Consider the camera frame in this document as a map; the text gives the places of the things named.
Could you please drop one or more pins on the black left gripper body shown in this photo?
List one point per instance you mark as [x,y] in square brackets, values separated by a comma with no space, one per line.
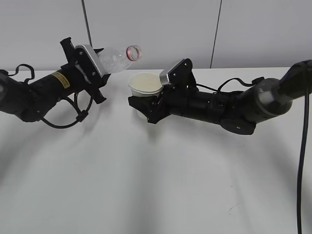
[91,89]

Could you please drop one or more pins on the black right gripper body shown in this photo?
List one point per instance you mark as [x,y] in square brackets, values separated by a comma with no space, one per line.
[170,98]

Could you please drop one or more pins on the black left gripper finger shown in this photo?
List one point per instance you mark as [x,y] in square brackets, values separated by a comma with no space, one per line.
[97,51]

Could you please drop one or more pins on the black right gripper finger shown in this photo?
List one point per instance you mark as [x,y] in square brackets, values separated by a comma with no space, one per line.
[145,105]

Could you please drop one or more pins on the clear water bottle red label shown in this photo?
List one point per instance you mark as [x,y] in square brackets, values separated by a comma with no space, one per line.
[117,60]

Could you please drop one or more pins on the white paper cup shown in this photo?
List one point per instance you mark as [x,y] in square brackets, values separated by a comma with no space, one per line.
[145,85]

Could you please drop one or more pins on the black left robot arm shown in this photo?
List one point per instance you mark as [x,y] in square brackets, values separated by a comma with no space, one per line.
[30,100]

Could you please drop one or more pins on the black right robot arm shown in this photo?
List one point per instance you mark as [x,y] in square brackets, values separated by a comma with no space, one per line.
[238,111]

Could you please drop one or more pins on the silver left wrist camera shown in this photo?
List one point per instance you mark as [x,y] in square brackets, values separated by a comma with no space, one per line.
[90,63]

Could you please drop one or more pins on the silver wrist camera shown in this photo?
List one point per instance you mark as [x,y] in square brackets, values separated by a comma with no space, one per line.
[177,74]
[90,63]

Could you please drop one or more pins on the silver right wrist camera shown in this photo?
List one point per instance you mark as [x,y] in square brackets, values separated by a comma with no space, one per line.
[177,74]

